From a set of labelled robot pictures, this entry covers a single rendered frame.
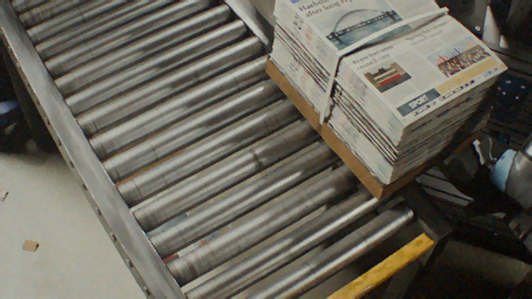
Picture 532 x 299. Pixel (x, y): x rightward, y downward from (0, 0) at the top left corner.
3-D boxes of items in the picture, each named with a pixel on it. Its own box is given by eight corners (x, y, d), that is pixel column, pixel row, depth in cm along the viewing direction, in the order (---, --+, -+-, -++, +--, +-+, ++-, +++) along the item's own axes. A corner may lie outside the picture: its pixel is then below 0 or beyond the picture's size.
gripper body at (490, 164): (500, 148, 127) (539, 189, 122) (485, 173, 134) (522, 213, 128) (477, 163, 124) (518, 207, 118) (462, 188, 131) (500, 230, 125)
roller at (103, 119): (268, 57, 152) (268, 42, 147) (82, 148, 135) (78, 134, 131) (255, 44, 154) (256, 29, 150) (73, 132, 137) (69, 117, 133)
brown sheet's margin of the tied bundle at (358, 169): (476, 141, 135) (482, 129, 131) (378, 202, 123) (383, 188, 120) (427, 92, 142) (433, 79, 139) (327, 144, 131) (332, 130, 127)
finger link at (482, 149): (488, 121, 134) (502, 156, 128) (478, 139, 138) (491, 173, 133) (475, 121, 133) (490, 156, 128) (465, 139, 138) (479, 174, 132)
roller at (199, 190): (337, 134, 140) (340, 120, 136) (140, 242, 123) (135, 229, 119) (323, 120, 142) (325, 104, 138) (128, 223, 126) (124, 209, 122)
